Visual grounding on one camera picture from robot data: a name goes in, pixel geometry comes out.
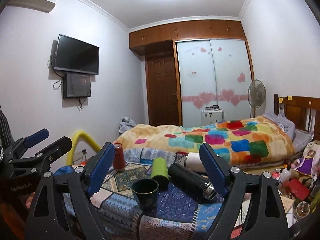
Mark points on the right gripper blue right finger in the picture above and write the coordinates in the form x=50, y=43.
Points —
x=217, y=169

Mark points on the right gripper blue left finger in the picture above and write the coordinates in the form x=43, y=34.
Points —
x=97, y=167

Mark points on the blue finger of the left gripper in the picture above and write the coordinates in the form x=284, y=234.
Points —
x=54, y=151
x=36, y=138

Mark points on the dark green cup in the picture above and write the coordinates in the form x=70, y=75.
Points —
x=145, y=192

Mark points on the left hand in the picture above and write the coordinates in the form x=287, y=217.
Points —
x=29, y=200

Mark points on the red bottle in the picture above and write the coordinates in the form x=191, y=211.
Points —
x=119, y=160

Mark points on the white bottle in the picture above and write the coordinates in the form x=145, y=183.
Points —
x=194, y=163

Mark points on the black thermos bottle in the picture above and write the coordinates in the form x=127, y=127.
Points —
x=194, y=185

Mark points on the yellow foam tube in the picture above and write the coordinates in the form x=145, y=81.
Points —
x=82, y=138

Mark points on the colourful patchwork blanket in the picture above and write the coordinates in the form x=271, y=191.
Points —
x=242, y=142

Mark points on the grey clothes pile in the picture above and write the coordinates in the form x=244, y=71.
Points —
x=126, y=124

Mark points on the white bedside cabinet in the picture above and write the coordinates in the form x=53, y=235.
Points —
x=212, y=115

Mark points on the lime green bottle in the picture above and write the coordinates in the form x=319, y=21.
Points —
x=159, y=172

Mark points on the blue patterned cloth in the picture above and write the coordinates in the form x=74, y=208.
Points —
x=175, y=216

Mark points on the brown wooden door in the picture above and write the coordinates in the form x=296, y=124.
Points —
x=161, y=87

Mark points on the standing electric fan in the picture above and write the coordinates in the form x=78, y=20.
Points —
x=256, y=95

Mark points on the grey pillow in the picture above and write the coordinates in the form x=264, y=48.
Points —
x=299, y=138

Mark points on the white sliding wardrobe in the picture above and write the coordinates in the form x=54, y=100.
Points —
x=213, y=72

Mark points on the wooden headboard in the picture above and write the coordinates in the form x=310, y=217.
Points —
x=301, y=110

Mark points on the wooden overhead cabinet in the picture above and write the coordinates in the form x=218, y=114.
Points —
x=160, y=38

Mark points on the small black wall monitor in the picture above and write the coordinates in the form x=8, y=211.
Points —
x=76, y=86

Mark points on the black wall television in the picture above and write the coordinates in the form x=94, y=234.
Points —
x=73, y=55

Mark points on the wall air conditioner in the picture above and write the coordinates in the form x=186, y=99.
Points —
x=39, y=5

